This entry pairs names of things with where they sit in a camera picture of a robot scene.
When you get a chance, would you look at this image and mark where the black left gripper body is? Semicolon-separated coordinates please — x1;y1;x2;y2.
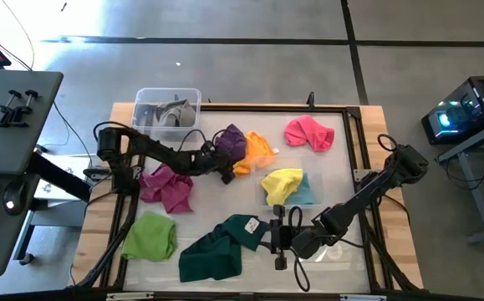
199;140;237;185

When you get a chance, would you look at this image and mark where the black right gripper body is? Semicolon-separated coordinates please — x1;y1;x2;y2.
268;204;295;271

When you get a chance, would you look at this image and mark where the purple towel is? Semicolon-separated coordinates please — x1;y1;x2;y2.
212;123;247;165

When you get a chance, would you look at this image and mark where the orange towel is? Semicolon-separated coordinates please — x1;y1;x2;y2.
232;131;278;176

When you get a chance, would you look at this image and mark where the teal towel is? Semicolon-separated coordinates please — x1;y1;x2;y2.
266;172;316;207

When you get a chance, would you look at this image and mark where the yellow towel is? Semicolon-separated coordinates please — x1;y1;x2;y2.
260;167;304;207

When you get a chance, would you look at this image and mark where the magenta towel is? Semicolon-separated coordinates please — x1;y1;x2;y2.
139;162;195;215

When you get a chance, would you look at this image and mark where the dark green towel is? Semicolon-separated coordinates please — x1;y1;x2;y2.
177;213;270;283

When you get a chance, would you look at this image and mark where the grey towel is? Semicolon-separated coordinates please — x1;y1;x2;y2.
154;99;197;129

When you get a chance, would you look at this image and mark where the white table mat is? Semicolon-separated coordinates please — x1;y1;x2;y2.
123;110;371;293

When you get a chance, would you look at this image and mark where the clear plastic bin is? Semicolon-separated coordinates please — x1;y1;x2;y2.
253;161;324;210
130;86;203;142

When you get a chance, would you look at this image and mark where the light green towel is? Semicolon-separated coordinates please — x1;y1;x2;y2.
120;211;179;263

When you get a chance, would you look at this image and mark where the pink towel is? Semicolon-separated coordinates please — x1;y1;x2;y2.
283;115;335;153

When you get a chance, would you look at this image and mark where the black desk support beam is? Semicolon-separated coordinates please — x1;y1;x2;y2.
28;152;93;202

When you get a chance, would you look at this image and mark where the black screw clamp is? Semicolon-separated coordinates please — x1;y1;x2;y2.
0;89;23;128
6;89;40;126

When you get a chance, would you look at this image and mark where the black computer mouse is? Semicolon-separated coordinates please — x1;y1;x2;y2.
3;180;28;217

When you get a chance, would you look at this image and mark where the grey side table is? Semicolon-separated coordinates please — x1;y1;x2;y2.
436;115;484;247

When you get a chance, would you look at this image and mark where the dark grey desk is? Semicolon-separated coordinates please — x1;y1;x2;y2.
0;69;64;277

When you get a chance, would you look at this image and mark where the computer tower with coloured lights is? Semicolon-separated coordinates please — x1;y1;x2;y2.
420;74;484;146

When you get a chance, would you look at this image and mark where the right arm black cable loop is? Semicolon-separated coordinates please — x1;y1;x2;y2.
287;205;312;293

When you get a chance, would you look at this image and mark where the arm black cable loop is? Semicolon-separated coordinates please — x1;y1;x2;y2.
287;205;312;293
177;128;210;154

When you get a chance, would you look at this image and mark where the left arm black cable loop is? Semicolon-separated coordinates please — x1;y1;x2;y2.
177;128;210;154

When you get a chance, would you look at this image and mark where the black metal table frame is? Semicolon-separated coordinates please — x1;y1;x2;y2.
99;102;397;296

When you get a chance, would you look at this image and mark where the white edge bracket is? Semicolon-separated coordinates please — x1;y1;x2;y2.
340;293;388;301
106;292;155;301

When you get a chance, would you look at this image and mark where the black table cable bundle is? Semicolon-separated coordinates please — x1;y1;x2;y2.
76;191;140;288
360;217;420;293

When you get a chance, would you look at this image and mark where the thin black floor cable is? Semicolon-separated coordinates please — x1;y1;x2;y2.
52;102;94;162
0;0;36;71

